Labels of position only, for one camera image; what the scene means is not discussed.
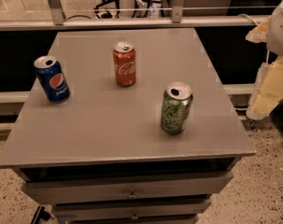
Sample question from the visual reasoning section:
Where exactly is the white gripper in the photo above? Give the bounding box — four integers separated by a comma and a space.
246, 0, 283, 120

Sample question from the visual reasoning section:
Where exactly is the green soda can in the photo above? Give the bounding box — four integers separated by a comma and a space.
161, 82, 193, 134

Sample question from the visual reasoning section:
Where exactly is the red coke can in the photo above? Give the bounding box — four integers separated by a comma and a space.
113, 41, 136, 87

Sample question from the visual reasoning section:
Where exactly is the blue pepsi can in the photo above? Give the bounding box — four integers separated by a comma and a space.
34, 55, 70, 103

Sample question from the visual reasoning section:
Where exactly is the black office chair base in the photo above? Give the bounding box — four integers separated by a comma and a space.
94, 0, 120, 19

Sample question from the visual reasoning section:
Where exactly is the drawer with knob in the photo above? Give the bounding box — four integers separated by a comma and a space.
21, 171, 233, 204
52, 199, 210, 221

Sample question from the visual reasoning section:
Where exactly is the top drawer with knob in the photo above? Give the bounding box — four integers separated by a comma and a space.
21, 171, 233, 204

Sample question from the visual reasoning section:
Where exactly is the grey drawer cabinet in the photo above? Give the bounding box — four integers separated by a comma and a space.
0, 28, 255, 224

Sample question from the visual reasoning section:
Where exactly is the white cable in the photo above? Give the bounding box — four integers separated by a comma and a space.
239, 13, 261, 26

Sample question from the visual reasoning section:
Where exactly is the metal railing frame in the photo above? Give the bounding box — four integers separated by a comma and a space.
0, 0, 266, 31

